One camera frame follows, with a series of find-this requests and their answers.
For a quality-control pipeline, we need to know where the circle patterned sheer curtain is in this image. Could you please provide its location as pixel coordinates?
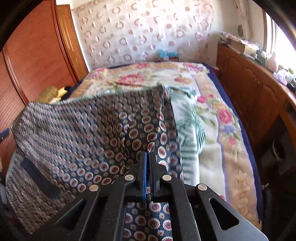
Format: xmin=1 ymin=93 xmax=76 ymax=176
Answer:
xmin=70 ymin=0 xmax=214 ymax=67

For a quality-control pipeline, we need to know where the navy patterned pajama shirt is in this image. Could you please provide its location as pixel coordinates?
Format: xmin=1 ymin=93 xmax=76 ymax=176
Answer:
xmin=5 ymin=86 xmax=183 ymax=241

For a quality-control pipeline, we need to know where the wooden cabinet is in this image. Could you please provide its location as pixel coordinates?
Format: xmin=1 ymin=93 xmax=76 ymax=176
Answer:
xmin=216 ymin=43 xmax=296 ymax=163

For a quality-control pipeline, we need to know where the floral blanket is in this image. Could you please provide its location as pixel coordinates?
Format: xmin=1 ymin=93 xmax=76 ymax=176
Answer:
xmin=67 ymin=61 xmax=264 ymax=229

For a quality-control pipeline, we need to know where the cardboard box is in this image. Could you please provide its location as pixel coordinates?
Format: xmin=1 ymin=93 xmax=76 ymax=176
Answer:
xmin=228 ymin=38 xmax=257 ymax=55

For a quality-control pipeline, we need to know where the white jug on counter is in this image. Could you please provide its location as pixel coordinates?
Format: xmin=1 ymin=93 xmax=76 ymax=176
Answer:
xmin=266 ymin=52 xmax=278 ymax=71

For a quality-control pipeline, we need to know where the wooden louvered wardrobe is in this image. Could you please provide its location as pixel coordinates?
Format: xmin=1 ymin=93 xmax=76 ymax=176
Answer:
xmin=0 ymin=0 xmax=89 ymax=176

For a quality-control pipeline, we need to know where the gold patterned pillow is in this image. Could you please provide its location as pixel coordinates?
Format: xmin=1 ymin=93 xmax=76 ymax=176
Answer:
xmin=35 ymin=86 xmax=59 ymax=103

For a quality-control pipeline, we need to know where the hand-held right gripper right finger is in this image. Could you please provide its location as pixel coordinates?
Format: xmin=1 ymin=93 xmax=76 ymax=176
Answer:
xmin=149 ymin=153 xmax=269 ymax=241

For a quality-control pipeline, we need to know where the leaf print bed sheet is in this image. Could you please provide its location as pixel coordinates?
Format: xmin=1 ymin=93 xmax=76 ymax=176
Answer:
xmin=170 ymin=87 xmax=206 ymax=183

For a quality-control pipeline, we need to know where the blue toy on bed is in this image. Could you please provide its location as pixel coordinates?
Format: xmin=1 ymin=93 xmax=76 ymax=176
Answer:
xmin=158 ymin=49 xmax=179 ymax=59

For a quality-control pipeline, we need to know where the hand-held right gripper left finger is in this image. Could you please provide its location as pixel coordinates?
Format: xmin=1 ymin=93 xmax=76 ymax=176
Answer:
xmin=38 ymin=152 xmax=148 ymax=241

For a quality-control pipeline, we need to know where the wooden framed window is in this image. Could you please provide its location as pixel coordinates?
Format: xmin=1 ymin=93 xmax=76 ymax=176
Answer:
xmin=264 ymin=9 xmax=296 ymax=77

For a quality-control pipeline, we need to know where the white plastic bag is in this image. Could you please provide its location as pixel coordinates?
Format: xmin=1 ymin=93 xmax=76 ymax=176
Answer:
xmin=273 ymin=70 xmax=288 ymax=84

